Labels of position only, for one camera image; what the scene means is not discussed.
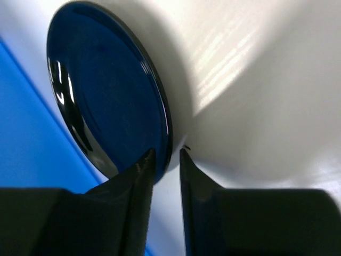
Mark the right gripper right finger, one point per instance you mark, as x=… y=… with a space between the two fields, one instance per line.
x=229 y=221

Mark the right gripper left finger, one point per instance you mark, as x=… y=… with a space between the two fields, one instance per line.
x=110 y=219

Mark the small black round plate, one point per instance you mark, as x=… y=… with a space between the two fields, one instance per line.
x=107 y=89

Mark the blue plastic bin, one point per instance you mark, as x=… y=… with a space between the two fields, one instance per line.
x=35 y=151

